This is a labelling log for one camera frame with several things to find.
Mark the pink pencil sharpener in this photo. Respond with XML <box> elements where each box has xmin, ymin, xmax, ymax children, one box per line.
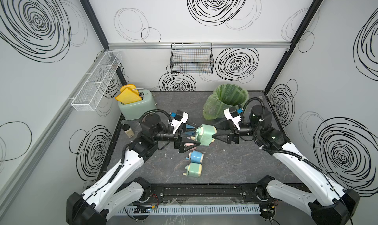
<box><xmin>185</xmin><ymin>143</ymin><xmax>197</xmax><ymax>151</ymax></box>

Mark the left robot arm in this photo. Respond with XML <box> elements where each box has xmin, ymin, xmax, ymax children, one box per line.
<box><xmin>66</xmin><ymin>109</ymin><xmax>200</xmax><ymax>225</ymax></box>

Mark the green sharpener bottom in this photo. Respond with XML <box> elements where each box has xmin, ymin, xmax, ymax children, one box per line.
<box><xmin>182</xmin><ymin>163</ymin><xmax>202</xmax><ymax>178</ymax></box>

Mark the blue sharpener lower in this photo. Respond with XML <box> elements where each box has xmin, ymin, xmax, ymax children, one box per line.
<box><xmin>186</xmin><ymin>150</ymin><xmax>204</xmax><ymax>164</ymax></box>

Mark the yellow toy toast slice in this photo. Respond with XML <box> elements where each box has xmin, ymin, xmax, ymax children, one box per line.
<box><xmin>115</xmin><ymin>84</ymin><xmax>142</xmax><ymax>105</ymax></box>

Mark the white wire shelf basket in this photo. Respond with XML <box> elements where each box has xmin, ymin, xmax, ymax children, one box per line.
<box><xmin>71</xmin><ymin>51</ymin><xmax>122</xmax><ymax>111</ymax></box>

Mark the small beige bottle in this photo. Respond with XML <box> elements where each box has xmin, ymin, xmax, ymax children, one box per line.
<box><xmin>122</xmin><ymin>123</ymin><xmax>135</xmax><ymax>138</ymax></box>

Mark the green sharpener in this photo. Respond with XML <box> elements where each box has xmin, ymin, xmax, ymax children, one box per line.
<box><xmin>195</xmin><ymin>124</ymin><xmax>217</xmax><ymax>146</ymax></box>
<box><xmin>182</xmin><ymin>163</ymin><xmax>202</xmax><ymax>178</ymax></box>

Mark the bin with green bag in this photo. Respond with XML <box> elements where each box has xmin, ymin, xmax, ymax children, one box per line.
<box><xmin>203</xmin><ymin>84</ymin><xmax>249</xmax><ymax>120</ymax></box>

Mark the blue sharpener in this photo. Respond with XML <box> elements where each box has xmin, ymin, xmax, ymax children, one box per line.
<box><xmin>186</xmin><ymin>128</ymin><xmax>196</xmax><ymax>135</ymax></box>
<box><xmin>186</xmin><ymin>150</ymin><xmax>204</xmax><ymax>164</ymax></box>

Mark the mint green toaster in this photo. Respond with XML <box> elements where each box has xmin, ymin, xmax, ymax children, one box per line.
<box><xmin>118</xmin><ymin>89</ymin><xmax>157</xmax><ymax>121</ymax></box>

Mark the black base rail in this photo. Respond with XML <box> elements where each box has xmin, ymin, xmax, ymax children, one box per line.
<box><xmin>85</xmin><ymin>182</ymin><xmax>322</xmax><ymax>203</ymax></box>

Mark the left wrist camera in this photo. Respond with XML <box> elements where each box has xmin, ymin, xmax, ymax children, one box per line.
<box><xmin>171</xmin><ymin>110</ymin><xmax>189</xmax><ymax>134</ymax></box>

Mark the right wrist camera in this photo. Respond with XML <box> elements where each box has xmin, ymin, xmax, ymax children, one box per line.
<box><xmin>223</xmin><ymin>106</ymin><xmax>243</xmax><ymax>130</ymax></box>

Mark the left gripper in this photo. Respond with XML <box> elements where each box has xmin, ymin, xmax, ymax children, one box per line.
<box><xmin>152</xmin><ymin>120</ymin><xmax>198</xmax><ymax>155</ymax></box>

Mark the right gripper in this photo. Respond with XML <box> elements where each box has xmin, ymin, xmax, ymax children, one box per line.
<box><xmin>211</xmin><ymin>117</ymin><xmax>261</xmax><ymax>145</ymax></box>

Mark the black wire basket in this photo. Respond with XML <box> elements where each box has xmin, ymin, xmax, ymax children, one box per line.
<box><xmin>169</xmin><ymin>43</ymin><xmax>215</xmax><ymax>74</ymax></box>

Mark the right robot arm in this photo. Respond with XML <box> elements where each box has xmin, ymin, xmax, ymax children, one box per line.
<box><xmin>212</xmin><ymin>98</ymin><xmax>360</xmax><ymax>225</ymax></box>

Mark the blue sharpener top left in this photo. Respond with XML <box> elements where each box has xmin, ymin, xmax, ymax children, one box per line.
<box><xmin>186</xmin><ymin>128</ymin><xmax>196</xmax><ymax>135</ymax></box>

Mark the grey slotted cable duct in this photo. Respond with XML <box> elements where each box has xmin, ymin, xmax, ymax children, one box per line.
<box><xmin>116</xmin><ymin>204</ymin><xmax>261</xmax><ymax>217</ymax></box>

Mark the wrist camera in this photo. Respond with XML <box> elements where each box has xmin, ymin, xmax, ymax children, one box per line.
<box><xmin>223</xmin><ymin>106</ymin><xmax>243</xmax><ymax>130</ymax></box>
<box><xmin>171</xmin><ymin>110</ymin><xmax>189</xmax><ymax>134</ymax></box>

